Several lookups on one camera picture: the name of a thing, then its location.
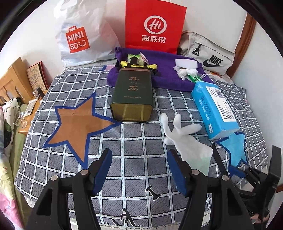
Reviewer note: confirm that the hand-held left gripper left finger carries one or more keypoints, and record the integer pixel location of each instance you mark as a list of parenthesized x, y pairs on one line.
[(101, 170)]

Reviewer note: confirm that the wooden frame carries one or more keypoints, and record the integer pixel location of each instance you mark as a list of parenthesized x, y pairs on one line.
[(247, 39)]

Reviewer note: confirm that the blue tissue pack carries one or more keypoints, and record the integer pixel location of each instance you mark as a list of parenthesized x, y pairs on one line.
[(205, 110)]

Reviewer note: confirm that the red paper bag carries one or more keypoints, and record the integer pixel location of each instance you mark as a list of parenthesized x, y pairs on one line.
[(137, 22)]

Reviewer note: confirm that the white plastic shopping bag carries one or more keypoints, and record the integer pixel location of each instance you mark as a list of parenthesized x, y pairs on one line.
[(95, 44)]

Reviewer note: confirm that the white orange printed sheet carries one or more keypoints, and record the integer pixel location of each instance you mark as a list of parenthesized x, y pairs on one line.
[(215, 75)]

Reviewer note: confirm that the dark green tin box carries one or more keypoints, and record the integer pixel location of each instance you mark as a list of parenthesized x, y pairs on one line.
[(132, 92)]

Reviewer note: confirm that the person's right hand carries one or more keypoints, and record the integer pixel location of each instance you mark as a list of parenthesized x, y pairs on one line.
[(258, 219)]

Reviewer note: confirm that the small dark bottle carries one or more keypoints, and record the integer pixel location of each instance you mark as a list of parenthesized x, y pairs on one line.
[(39, 92)]

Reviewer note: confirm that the white card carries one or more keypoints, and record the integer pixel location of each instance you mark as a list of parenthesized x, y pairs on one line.
[(31, 107)]

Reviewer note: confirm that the green white tissue pack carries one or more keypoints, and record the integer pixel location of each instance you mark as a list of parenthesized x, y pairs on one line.
[(130, 56)]

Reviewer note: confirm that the floral quilt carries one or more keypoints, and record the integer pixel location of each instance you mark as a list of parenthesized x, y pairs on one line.
[(6, 143)]

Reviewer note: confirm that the clear glass cup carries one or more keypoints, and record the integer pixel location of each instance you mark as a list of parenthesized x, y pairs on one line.
[(19, 118)]

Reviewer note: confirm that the grey waist bag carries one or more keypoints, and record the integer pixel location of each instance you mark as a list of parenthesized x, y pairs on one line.
[(221, 50)]

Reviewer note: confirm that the white cloth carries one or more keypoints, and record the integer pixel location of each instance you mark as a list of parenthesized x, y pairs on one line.
[(188, 71)]

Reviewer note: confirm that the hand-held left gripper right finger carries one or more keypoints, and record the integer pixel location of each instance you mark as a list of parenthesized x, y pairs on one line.
[(176, 172)]

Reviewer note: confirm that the wooden nightstand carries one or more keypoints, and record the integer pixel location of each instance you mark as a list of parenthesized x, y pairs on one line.
[(29, 127)]

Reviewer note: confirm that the brown printed book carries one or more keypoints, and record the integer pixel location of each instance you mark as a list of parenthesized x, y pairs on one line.
[(35, 76)]

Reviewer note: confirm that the grey checked star bedsheet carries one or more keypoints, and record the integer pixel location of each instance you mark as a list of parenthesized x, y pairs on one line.
[(66, 159)]

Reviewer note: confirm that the yellow-green snack packet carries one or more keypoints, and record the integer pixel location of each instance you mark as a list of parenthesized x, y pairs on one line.
[(125, 64)]

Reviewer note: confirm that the white sponge block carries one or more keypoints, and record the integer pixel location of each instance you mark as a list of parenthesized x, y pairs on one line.
[(185, 63)]

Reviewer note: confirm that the purple towel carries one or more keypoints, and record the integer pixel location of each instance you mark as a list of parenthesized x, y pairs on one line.
[(165, 66)]

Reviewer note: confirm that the white glove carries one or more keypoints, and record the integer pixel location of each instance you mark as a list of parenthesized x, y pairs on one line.
[(188, 143)]

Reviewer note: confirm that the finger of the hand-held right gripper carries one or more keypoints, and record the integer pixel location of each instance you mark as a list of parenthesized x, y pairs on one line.
[(218, 159), (237, 172)]

